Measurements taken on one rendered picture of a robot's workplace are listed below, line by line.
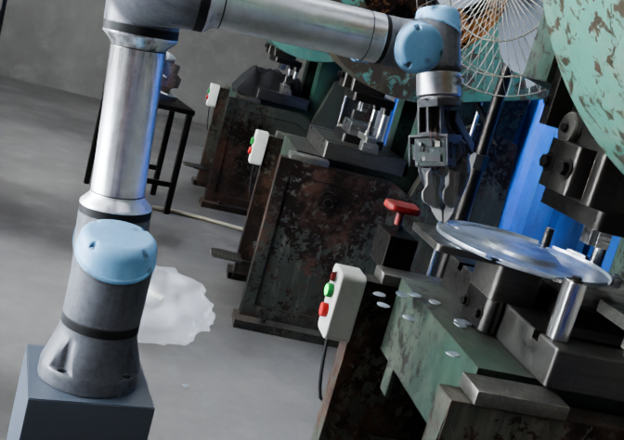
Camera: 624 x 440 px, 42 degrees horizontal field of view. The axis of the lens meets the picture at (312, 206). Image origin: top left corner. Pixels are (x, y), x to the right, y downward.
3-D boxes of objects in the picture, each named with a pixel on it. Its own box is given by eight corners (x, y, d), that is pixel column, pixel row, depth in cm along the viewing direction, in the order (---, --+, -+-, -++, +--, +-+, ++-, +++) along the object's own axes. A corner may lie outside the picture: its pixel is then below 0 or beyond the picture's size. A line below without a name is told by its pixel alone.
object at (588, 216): (590, 246, 124) (602, 212, 123) (533, 213, 143) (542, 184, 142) (679, 266, 127) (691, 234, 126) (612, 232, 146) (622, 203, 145)
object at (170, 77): (91, 202, 394) (126, 42, 379) (80, 179, 434) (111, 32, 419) (170, 214, 411) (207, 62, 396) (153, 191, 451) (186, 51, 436)
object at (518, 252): (625, 276, 139) (627, 272, 139) (587, 298, 114) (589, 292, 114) (472, 220, 153) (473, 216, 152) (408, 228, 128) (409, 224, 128)
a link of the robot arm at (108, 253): (58, 324, 114) (79, 234, 112) (63, 291, 127) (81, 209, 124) (144, 337, 118) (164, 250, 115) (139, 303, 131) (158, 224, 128)
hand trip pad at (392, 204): (381, 239, 160) (391, 202, 159) (373, 231, 166) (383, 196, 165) (413, 246, 162) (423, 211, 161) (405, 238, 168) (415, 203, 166)
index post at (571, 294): (552, 340, 116) (574, 278, 114) (542, 331, 119) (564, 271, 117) (569, 343, 117) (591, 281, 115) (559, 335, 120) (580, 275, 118)
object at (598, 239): (591, 246, 132) (598, 225, 132) (576, 238, 137) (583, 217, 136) (607, 251, 133) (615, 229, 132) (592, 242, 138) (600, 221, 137)
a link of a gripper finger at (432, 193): (415, 224, 137) (415, 170, 137) (429, 223, 142) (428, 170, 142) (433, 225, 136) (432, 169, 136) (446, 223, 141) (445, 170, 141)
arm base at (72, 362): (38, 394, 114) (52, 330, 112) (35, 347, 128) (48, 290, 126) (144, 402, 120) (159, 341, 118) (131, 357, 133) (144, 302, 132)
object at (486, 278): (414, 323, 125) (439, 241, 122) (390, 291, 138) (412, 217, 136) (556, 351, 131) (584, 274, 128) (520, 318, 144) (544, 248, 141)
